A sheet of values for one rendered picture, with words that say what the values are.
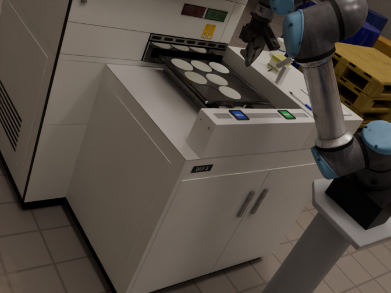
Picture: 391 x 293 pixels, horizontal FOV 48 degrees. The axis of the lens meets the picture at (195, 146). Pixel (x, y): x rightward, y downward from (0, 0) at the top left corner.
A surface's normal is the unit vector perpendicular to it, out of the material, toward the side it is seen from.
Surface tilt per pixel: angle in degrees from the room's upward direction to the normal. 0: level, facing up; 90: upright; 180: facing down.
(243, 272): 0
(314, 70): 98
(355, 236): 0
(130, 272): 90
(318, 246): 90
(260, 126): 90
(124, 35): 90
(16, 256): 0
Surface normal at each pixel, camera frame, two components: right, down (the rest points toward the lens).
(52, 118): 0.54, 0.61
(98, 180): -0.76, 0.05
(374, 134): -0.14, -0.56
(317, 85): -0.33, 0.52
